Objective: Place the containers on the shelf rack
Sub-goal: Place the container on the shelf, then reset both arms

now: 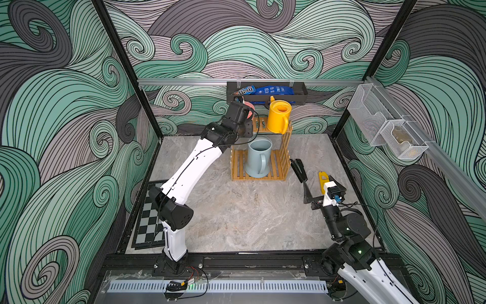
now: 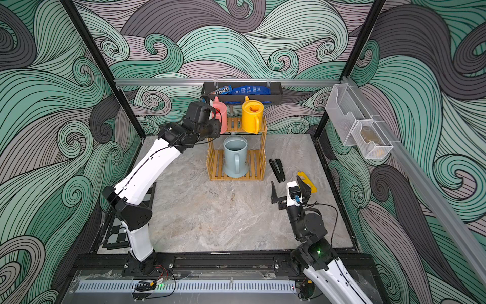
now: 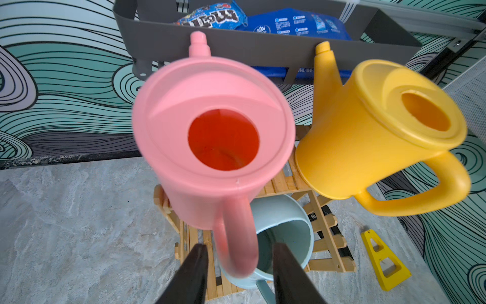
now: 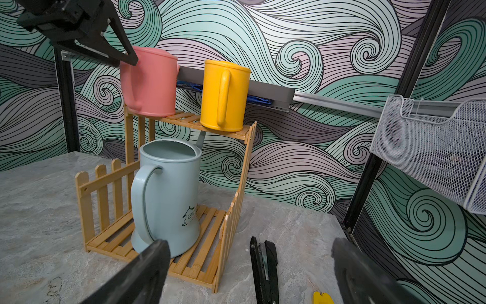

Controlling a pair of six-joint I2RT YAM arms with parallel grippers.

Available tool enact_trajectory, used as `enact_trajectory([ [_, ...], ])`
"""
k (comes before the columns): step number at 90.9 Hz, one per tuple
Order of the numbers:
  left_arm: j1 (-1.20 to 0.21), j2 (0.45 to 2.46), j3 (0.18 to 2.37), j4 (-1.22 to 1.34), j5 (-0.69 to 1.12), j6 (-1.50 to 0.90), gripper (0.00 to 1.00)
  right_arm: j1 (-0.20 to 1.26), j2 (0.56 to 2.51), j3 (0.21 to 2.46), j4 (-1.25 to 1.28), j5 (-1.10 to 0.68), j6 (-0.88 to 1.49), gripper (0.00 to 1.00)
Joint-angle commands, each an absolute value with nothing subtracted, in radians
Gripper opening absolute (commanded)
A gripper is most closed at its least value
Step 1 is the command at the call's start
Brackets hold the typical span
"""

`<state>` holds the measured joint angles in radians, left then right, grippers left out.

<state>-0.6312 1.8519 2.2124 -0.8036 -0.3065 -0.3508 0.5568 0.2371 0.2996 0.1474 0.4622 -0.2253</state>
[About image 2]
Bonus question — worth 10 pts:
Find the light blue watering can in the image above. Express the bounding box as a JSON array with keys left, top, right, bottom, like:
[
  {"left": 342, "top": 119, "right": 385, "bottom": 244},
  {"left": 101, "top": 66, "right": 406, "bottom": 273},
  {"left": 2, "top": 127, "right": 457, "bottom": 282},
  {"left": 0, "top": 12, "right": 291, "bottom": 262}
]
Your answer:
[{"left": 223, "top": 135, "right": 249, "bottom": 179}]

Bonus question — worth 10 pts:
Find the black white chessboard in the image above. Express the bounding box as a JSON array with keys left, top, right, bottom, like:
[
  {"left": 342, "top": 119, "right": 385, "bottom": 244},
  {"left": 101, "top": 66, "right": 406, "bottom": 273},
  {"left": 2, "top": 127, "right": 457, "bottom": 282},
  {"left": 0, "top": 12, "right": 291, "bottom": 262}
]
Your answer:
[{"left": 101, "top": 182, "right": 156, "bottom": 250}]

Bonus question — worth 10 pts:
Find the aluminium wall rail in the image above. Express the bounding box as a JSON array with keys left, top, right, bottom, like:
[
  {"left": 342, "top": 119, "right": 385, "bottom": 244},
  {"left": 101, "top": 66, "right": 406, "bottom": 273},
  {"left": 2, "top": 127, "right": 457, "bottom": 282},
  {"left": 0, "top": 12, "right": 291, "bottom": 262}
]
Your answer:
[
  {"left": 341, "top": 77, "right": 485, "bottom": 284},
  {"left": 115, "top": 77, "right": 340, "bottom": 87}
]

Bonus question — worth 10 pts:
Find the clear plastic wall bin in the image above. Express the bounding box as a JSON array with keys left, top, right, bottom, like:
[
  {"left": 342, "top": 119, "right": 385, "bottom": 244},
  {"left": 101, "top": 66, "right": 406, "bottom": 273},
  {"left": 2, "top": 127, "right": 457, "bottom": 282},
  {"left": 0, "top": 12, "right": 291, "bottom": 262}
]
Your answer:
[{"left": 325, "top": 84, "right": 392, "bottom": 161}]

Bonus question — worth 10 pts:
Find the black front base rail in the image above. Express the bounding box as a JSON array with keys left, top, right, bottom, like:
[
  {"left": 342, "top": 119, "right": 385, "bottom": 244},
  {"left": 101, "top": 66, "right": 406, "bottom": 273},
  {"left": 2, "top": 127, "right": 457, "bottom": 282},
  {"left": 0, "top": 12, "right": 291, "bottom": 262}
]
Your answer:
[{"left": 75, "top": 250, "right": 377, "bottom": 276}]

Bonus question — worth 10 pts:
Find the wooden slatted shelf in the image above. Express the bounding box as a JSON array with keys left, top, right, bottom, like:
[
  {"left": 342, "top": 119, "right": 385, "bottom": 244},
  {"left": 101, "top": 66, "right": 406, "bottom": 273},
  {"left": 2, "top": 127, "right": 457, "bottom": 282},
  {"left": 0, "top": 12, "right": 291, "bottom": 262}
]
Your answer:
[{"left": 206, "top": 119, "right": 267, "bottom": 181}]

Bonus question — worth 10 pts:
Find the dark metal wall basket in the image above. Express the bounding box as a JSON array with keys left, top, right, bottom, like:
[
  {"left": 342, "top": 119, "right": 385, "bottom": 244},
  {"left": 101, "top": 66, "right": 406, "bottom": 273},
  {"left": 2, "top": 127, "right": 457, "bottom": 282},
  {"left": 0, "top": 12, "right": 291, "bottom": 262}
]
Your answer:
[{"left": 201, "top": 81, "right": 283, "bottom": 105}]

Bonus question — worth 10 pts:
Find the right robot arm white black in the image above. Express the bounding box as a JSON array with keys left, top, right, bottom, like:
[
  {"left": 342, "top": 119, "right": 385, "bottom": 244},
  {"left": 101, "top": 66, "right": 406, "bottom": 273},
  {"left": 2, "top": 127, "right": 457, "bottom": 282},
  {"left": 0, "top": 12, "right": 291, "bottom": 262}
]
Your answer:
[{"left": 271, "top": 177, "right": 372, "bottom": 303}]

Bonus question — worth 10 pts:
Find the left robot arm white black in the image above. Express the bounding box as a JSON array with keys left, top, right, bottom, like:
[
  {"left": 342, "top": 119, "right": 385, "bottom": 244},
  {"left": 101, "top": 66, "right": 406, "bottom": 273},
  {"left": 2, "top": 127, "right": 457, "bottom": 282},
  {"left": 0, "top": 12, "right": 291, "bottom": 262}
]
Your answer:
[{"left": 102, "top": 101, "right": 221, "bottom": 263}]

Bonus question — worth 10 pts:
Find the blue snack bag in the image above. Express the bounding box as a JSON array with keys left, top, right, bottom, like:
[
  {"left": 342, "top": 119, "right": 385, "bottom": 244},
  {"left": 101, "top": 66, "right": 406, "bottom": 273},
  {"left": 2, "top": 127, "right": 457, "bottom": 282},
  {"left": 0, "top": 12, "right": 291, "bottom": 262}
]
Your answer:
[{"left": 225, "top": 85, "right": 272, "bottom": 103}]

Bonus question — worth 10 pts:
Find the aluminium wall rail right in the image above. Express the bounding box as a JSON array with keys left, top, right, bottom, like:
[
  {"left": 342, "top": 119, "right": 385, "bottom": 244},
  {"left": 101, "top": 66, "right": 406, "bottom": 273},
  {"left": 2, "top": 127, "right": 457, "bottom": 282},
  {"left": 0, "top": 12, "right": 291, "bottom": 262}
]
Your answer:
[{"left": 341, "top": 77, "right": 485, "bottom": 284}]

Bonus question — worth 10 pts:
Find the aluminium wall rail back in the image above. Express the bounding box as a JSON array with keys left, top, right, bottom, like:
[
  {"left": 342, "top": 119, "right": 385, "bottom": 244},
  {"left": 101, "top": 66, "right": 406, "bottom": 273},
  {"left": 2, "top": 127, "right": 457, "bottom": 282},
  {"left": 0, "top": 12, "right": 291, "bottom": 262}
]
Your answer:
[{"left": 115, "top": 77, "right": 340, "bottom": 87}]

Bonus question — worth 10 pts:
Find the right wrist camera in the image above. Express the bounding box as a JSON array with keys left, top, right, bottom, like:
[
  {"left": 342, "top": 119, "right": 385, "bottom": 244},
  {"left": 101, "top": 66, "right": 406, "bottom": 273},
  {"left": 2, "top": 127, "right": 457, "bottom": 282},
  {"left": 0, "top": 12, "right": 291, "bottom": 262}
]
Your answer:
[{"left": 286, "top": 181, "right": 302, "bottom": 207}]

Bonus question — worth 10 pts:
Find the yellow watering can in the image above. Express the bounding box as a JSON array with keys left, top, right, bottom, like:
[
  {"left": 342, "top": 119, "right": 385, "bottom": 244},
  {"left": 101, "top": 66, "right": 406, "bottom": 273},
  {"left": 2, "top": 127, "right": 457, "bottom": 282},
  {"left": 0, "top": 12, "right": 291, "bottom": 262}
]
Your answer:
[{"left": 241, "top": 96, "right": 264, "bottom": 134}]

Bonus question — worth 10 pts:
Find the yellow triangular plastic piece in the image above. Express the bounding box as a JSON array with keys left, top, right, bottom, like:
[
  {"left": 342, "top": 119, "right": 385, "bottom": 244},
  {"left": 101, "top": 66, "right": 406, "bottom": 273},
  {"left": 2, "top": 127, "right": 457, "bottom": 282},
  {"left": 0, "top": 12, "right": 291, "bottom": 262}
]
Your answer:
[{"left": 297, "top": 172, "right": 318, "bottom": 193}]

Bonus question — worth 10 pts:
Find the pink watering can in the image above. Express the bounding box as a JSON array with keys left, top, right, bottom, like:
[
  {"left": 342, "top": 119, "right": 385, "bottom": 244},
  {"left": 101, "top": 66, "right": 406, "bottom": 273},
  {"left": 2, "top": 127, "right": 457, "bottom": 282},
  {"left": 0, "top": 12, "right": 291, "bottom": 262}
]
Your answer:
[{"left": 211, "top": 96, "right": 228, "bottom": 134}]

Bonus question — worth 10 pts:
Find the m&m candy packet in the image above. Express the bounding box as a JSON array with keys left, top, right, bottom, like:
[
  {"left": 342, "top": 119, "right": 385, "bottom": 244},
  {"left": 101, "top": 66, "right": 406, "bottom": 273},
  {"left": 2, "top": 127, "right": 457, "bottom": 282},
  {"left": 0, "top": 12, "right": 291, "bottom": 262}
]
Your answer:
[{"left": 209, "top": 86, "right": 233, "bottom": 96}]

